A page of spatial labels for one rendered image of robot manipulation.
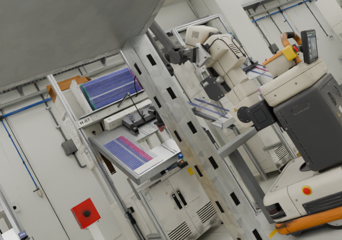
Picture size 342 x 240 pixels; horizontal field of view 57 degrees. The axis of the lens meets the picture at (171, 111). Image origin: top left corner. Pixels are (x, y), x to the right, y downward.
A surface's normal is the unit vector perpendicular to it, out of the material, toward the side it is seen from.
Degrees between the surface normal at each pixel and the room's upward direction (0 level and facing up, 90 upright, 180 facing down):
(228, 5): 90
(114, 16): 180
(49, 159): 90
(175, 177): 90
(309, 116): 90
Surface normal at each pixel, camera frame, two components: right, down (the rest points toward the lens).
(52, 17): 0.51, 0.85
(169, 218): 0.42, -0.32
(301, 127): -0.55, 0.23
